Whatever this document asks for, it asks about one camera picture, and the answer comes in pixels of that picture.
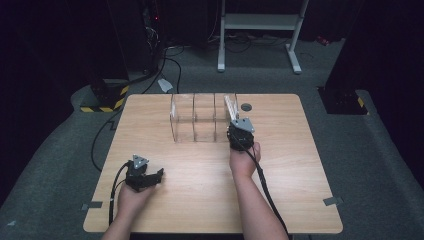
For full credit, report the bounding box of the grey tape piece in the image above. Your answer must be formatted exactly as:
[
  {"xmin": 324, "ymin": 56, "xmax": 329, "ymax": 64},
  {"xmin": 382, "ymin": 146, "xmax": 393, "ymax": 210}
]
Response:
[
  {"xmin": 322, "ymin": 196, "xmax": 344, "ymax": 207},
  {"xmin": 81, "ymin": 201, "xmax": 104, "ymax": 211}
]

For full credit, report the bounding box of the clear acrylic divided organizer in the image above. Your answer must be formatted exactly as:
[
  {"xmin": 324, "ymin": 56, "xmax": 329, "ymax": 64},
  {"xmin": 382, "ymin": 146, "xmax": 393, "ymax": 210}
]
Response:
[{"xmin": 169, "ymin": 92, "xmax": 241, "ymax": 144}]

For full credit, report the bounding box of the person's right hand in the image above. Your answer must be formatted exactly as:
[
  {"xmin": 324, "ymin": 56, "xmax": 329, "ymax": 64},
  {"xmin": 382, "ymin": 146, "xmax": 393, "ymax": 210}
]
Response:
[{"xmin": 228, "ymin": 141, "xmax": 262, "ymax": 180}]

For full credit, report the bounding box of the black yellow striped stand base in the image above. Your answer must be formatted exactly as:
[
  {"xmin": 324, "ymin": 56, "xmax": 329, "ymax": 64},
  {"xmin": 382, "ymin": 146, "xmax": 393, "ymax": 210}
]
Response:
[
  {"xmin": 79, "ymin": 77, "xmax": 131, "ymax": 114},
  {"xmin": 317, "ymin": 85, "xmax": 370, "ymax": 116}
]

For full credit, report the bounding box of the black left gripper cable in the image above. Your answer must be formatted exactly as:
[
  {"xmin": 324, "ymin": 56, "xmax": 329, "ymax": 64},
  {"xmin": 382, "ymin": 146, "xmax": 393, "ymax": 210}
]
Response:
[{"xmin": 107, "ymin": 161, "xmax": 134, "ymax": 226}]

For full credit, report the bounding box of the black floor cable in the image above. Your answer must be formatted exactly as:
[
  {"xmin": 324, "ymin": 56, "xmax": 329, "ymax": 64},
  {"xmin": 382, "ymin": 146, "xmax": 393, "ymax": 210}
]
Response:
[{"xmin": 90, "ymin": 43, "xmax": 185, "ymax": 173}]

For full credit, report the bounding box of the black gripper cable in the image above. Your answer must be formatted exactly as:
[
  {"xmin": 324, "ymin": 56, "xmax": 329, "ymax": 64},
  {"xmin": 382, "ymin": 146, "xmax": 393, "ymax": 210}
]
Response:
[
  {"xmin": 229, "ymin": 132, "xmax": 292, "ymax": 240},
  {"xmin": 107, "ymin": 161, "xmax": 134, "ymax": 226}
]

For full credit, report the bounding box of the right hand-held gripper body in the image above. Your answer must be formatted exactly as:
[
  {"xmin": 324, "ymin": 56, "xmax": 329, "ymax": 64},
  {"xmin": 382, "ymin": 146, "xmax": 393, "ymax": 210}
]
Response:
[{"xmin": 226, "ymin": 117, "xmax": 256, "ymax": 153}]

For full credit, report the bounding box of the person's left hand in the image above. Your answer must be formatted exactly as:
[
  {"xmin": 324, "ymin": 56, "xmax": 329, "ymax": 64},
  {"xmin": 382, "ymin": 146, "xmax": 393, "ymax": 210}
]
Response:
[{"xmin": 115, "ymin": 181, "xmax": 158, "ymax": 218}]

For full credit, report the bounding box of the grey power adapter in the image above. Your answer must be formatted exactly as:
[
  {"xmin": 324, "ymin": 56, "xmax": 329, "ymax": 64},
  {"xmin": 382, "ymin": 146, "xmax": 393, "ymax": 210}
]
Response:
[{"xmin": 157, "ymin": 78, "xmax": 174, "ymax": 94}]

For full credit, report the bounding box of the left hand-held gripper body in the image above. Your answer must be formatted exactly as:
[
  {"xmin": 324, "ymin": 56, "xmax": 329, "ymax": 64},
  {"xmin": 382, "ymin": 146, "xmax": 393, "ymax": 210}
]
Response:
[{"xmin": 124, "ymin": 153, "xmax": 158, "ymax": 193}]

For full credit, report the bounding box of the white metal stand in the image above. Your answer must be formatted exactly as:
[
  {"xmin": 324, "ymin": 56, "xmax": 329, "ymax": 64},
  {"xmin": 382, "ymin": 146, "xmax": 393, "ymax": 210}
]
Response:
[{"xmin": 217, "ymin": 0, "xmax": 310, "ymax": 75}]

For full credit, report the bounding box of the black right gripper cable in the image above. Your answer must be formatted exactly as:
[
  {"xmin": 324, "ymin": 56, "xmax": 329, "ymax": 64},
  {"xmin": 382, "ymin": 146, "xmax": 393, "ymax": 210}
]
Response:
[{"xmin": 229, "ymin": 132, "xmax": 292, "ymax": 240}]

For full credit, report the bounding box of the dark computer tower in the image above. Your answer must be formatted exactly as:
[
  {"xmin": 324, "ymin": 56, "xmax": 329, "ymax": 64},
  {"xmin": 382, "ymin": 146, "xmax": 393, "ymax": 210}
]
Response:
[{"xmin": 106, "ymin": 0, "xmax": 168, "ymax": 76}]

